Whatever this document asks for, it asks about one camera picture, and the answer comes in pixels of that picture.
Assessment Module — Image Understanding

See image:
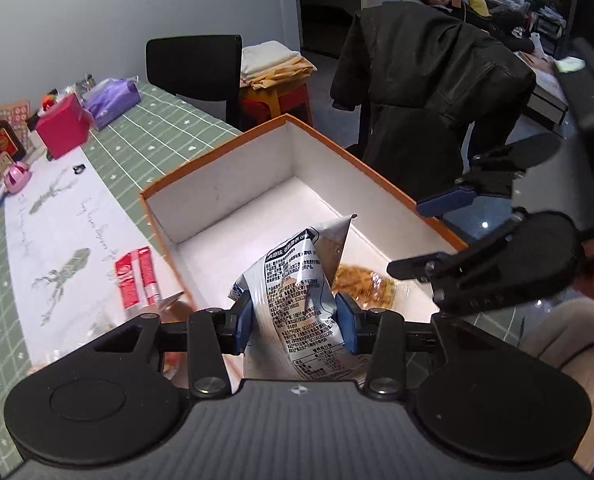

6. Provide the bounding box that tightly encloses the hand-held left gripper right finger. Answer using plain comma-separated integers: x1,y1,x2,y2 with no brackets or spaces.
336,294,528,396

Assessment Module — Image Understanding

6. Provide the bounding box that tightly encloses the pink box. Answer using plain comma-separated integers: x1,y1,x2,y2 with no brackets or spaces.
36,92,92,160

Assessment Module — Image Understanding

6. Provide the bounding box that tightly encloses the black jacket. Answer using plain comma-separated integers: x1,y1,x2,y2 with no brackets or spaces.
330,1,536,202

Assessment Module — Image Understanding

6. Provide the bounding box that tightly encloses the white deer print table runner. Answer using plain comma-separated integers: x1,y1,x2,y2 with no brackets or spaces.
2,145,198,366

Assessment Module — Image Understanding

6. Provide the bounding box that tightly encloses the yellow snack packet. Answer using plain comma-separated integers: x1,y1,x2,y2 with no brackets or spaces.
331,262,418,311

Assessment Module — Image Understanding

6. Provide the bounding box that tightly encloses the black chair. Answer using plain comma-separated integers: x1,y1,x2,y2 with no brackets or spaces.
146,35,243,128

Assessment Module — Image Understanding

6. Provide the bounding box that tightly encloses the red plastic stool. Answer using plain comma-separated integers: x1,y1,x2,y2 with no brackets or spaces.
239,82,314,130

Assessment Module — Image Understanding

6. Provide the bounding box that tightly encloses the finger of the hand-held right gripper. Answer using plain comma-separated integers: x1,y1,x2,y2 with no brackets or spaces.
387,225,515,317
417,134,562,218

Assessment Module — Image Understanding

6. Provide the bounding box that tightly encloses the light green cloth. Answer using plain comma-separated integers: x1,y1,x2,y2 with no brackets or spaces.
554,56,586,74

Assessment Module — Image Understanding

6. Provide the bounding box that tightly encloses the silver snack packet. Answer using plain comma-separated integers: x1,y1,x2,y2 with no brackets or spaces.
227,214,373,382

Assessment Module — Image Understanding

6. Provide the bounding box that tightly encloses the pink toy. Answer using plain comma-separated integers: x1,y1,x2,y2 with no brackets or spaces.
4,161,32,193

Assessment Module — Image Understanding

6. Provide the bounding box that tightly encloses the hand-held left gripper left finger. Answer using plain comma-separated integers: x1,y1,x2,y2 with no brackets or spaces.
80,291,254,398

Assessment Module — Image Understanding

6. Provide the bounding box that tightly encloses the white folded towel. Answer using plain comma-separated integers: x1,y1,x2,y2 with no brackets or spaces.
240,42,303,81

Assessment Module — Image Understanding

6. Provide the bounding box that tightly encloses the green checked tablecloth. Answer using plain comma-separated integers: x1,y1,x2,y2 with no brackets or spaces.
0,82,245,461

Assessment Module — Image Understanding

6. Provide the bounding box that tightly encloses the patterned card box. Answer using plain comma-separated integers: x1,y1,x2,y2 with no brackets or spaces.
0,101,32,147

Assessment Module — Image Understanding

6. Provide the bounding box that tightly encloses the red snack packet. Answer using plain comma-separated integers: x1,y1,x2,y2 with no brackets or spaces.
114,246,162,311

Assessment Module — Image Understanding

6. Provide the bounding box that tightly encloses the purple tissue pack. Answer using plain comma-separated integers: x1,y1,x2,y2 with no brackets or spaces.
83,78,142,131

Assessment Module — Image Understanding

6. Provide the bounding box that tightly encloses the orange cardboard box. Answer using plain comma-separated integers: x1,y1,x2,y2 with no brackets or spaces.
140,114,468,386

